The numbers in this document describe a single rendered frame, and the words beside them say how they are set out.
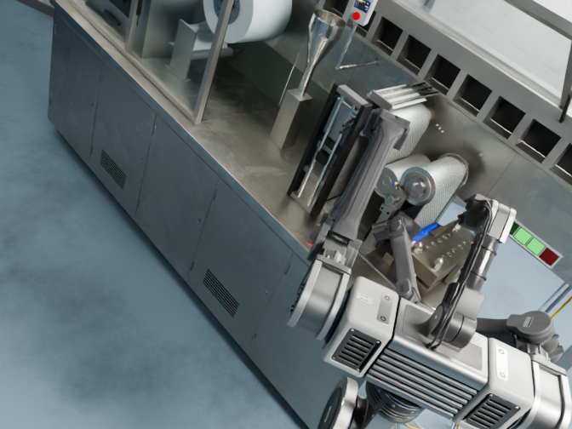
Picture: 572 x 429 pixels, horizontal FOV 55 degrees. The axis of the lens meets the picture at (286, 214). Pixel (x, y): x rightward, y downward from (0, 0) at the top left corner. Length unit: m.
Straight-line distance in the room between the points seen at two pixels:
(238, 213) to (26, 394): 1.15
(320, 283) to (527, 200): 1.31
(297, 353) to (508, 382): 1.39
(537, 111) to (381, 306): 1.27
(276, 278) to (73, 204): 1.45
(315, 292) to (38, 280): 2.04
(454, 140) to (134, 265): 1.76
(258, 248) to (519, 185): 1.07
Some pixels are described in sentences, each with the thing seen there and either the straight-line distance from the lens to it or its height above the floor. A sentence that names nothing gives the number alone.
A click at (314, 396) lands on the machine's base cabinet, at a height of 0.29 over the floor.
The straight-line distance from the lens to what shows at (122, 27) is 2.95.
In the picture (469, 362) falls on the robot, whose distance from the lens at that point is 1.16.
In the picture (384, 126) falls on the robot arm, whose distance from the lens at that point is 1.38.
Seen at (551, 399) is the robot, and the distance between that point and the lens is 1.27.
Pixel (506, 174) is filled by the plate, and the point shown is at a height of 1.35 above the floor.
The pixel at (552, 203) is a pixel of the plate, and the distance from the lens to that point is 2.27.
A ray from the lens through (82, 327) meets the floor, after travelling 2.80.
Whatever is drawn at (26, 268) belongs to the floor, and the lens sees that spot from 3.02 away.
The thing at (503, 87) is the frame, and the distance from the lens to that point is 2.25.
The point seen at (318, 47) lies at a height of 1.42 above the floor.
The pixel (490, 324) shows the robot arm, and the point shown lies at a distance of 1.46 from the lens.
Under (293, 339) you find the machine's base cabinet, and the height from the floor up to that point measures 0.44.
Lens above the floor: 2.27
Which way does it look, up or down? 38 degrees down
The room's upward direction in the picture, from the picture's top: 24 degrees clockwise
